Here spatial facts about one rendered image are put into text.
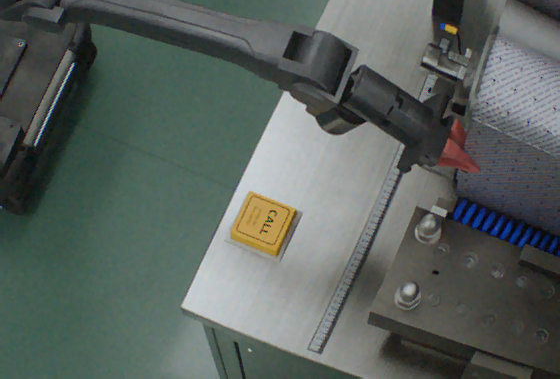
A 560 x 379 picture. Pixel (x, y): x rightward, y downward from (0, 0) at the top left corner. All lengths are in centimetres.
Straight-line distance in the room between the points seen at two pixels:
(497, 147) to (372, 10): 51
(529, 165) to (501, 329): 24
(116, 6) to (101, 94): 138
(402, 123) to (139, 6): 35
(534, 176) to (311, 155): 43
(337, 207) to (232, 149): 105
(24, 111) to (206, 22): 121
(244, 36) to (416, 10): 52
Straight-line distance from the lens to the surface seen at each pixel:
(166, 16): 149
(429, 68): 154
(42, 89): 265
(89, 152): 283
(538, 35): 154
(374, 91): 147
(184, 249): 271
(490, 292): 160
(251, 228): 173
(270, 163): 179
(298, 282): 172
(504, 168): 152
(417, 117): 149
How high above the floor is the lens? 254
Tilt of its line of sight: 66 degrees down
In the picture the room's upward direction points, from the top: 2 degrees counter-clockwise
